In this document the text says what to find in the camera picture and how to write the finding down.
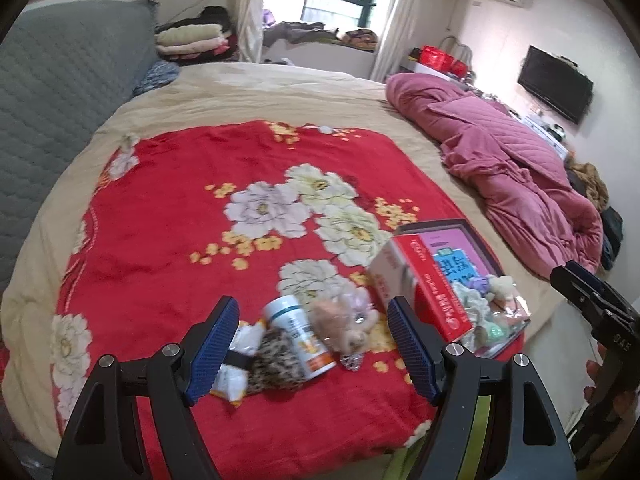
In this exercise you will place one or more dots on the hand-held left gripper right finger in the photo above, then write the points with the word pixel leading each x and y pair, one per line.
pixel 412 350

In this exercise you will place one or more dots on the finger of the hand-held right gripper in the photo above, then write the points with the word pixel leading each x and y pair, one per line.
pixel 592 272
pixel 580 290

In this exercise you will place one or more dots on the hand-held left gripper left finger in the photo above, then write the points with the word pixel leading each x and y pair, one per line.
pixel 212 350

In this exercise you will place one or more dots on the red cardboard box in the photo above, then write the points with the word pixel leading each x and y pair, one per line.
pixel 425 280

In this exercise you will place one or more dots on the brown plush toy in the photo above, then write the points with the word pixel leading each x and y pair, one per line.
pixel 342 322

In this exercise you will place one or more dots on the white duck plush toy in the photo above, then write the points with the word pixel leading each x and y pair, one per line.
pixel 500 287

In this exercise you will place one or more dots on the person's right hand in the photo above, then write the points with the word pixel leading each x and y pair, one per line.
pixel 593 377

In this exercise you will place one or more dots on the yellow white sachet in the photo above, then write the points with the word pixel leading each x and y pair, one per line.
pixel 247 337
pixel 230 385

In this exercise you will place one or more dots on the dark clothing heap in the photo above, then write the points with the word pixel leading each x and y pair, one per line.
pixel 612 235

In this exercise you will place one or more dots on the leopard print pouch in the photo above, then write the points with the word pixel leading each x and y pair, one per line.
pixel 275 362

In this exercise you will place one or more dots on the brown clothing heap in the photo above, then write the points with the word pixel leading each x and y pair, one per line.
pixel 590 185

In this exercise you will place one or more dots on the white supplement bottle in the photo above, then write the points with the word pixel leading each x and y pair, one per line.
pixel 300 332

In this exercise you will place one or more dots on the red floral blanket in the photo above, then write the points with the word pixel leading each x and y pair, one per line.
pixel 175 220

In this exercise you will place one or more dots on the cluttered white cabinet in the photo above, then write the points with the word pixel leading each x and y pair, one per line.
pixel 547 132

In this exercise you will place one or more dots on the pink quilt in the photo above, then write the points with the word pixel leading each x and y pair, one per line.
pixel 490 155

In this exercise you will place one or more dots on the red bags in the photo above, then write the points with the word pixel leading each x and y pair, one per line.
pixel 437 60

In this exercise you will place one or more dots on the blue patterned pillow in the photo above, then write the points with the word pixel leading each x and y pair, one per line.
pixel 157 76

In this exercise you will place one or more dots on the grey quilted headboard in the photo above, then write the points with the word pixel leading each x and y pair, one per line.
pixel 60 85

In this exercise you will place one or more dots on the pile of folded clothes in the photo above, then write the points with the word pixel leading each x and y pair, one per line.
pixel 195 40

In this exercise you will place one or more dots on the white curtain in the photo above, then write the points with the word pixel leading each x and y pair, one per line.
pixel 400 20
pixel 250 10

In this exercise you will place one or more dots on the clothes heap on windowsill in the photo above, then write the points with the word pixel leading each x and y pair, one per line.
pixel 320 34

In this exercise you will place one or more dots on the black wall television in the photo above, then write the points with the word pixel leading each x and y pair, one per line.
pixel 555 85

